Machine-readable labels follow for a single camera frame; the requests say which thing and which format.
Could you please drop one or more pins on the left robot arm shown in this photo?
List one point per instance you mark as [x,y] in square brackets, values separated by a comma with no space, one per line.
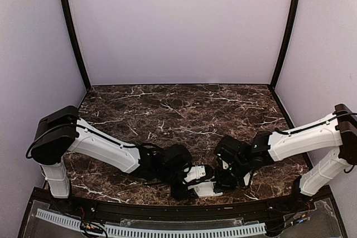
[64,131]

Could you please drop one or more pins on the black front table rail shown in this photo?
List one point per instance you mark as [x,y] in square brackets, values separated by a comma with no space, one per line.
[267,210]

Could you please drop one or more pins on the right black frame post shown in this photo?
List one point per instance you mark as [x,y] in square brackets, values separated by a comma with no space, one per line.
[285,43]

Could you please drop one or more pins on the black frame post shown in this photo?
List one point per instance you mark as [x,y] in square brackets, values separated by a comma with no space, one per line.
[74,43]
[285,43]

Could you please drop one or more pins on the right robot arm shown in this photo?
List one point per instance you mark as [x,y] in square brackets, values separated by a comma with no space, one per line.
[238,160]

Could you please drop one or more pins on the white remote control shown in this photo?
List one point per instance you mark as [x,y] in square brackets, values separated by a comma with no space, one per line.
[205,189]

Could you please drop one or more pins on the left black frame post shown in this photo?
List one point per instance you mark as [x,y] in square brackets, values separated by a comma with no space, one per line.
[74,43]

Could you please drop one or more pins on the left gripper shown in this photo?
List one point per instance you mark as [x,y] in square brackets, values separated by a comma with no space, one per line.
[183,194]

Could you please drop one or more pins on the white slotted cable duct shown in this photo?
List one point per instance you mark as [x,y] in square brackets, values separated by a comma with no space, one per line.
[138,228]

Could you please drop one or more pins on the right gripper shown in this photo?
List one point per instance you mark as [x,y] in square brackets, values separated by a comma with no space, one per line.
[222,184]

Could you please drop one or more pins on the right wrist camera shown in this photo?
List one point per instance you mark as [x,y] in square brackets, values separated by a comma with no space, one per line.
[222,163]

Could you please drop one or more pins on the white battery cover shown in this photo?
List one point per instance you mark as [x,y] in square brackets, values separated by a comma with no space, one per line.
[247,179]

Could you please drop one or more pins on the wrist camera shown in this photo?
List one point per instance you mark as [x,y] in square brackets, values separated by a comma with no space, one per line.
[222,163]
[198,174]

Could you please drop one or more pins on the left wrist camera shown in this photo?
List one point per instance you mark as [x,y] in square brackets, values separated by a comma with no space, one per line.
[198,174]

